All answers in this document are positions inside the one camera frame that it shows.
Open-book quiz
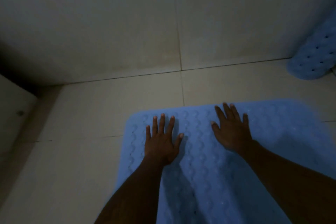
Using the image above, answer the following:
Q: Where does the person's left hand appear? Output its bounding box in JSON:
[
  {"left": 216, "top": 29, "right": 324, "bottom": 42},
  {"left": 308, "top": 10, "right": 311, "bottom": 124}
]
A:
[{"left": 144, "top": 113, "right": 184, "bottom": 166}]

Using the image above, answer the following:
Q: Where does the blue perforated bath mat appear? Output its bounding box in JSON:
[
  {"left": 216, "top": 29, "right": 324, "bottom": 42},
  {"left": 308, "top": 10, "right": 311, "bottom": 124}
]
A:
[{"left": 286, "top": 9, "right": 336, "bottom": 80}]

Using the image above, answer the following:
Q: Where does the person's right hand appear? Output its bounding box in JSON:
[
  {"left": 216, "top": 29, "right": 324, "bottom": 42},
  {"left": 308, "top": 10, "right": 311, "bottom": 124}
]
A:
[{"left": 211, "top": 103, "right": 253, "bottom": 153}]

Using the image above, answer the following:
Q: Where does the person's right forearm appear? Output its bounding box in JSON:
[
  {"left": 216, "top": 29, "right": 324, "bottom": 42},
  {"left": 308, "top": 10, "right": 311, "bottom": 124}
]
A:
[{"left": 238, "top": 140, "right": 336, "bottom": 224}]

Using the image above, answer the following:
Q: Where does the blue rubber bath mat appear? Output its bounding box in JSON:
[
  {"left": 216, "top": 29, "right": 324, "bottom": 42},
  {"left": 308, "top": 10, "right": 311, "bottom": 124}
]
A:
[{"left": 95, "top": 98, "right": 336, "bottom": 224}]

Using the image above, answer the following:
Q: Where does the person's left forearm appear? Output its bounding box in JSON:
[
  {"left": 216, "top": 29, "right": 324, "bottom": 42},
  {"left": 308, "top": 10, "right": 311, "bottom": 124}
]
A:
[{"left": 94, "top": 156, "right": 165, "bottom": 224}]

